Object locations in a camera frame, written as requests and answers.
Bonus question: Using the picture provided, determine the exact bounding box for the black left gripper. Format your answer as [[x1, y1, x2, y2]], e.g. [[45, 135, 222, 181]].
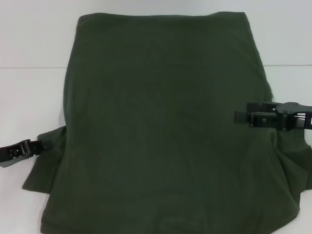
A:
[[0, 138, 55, 169]]

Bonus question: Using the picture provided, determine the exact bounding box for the dark green t-shirt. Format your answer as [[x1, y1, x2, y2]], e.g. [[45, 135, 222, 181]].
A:
[[21, 11, 312, 234]]

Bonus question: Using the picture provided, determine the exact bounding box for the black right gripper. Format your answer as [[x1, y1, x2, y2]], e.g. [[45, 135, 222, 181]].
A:
[[234, 101, 312, 133]]

